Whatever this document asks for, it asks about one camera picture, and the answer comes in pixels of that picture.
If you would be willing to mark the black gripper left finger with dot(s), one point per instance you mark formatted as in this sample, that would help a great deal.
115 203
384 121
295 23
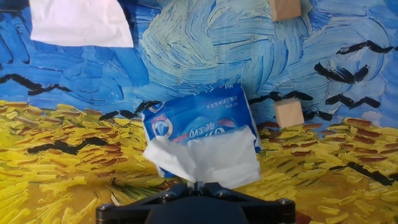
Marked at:
124 212

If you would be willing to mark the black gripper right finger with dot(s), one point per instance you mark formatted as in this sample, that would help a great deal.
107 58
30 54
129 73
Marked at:
273 213

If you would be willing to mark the white napkin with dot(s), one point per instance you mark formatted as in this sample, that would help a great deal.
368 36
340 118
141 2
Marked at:
211 158
77 21

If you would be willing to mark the painted wheat field tablecloth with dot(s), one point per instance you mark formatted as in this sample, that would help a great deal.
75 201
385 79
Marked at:
77 155

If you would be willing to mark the small wooden cube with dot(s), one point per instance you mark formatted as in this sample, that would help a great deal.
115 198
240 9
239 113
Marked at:
289 113
284 9

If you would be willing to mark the blue tissue pack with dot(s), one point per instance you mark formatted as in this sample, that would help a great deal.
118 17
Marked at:
199 115

